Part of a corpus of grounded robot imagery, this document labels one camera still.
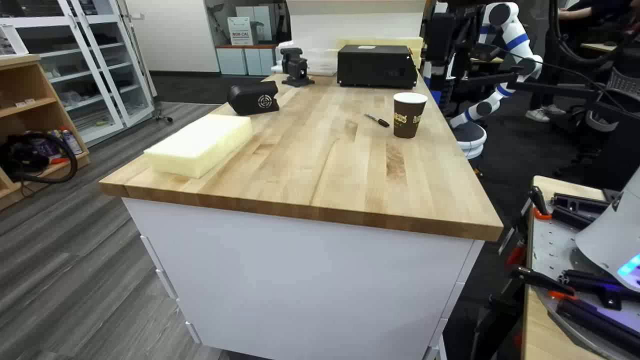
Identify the black and grey marker pen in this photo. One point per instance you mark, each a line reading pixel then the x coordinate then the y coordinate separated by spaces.
pixel 377 120

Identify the brown paper coffee cup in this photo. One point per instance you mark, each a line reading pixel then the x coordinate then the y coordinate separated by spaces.
pixel 409 120

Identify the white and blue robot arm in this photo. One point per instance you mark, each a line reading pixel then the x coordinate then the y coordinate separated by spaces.
pixel 514 31

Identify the white table base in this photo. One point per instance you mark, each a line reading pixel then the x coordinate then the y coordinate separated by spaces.
pixel 301 287

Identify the black box-shaped device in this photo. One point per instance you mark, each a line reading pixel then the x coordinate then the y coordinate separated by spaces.
pixel 251 98

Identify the black and white vise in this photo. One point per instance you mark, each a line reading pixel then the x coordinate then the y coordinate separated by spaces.
pixel 297 67

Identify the black rectangular appliance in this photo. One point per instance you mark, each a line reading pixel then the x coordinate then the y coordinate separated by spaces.
pixel 377 67

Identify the pale yellow foam block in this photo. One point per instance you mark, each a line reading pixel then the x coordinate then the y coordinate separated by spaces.
pixel 196 146

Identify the light blue storage bins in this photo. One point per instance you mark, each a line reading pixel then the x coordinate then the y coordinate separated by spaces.
pixel 245 61

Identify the white box with print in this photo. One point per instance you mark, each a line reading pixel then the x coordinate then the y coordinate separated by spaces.
pixel 240 31

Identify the black equipment stand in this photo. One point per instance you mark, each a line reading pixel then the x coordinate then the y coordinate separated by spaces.
pixel 441 40

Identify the white glass door cabinet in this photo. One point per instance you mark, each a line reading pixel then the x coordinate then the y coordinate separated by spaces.
pixel 81 81
pixel 122 72

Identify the black clamp tool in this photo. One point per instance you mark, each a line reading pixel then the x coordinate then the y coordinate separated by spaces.
pixel 576 208

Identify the small wooden side table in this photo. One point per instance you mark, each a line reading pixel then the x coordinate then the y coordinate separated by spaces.
pixel 543 333

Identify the grey curved cover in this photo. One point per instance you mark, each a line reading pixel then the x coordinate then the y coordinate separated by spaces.
pixel 616 232

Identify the black office chair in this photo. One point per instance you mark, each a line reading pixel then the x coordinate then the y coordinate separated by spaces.
pixel 612 86

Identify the small wooden shelf unit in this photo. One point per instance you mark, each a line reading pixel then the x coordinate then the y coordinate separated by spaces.
pixel 26 86

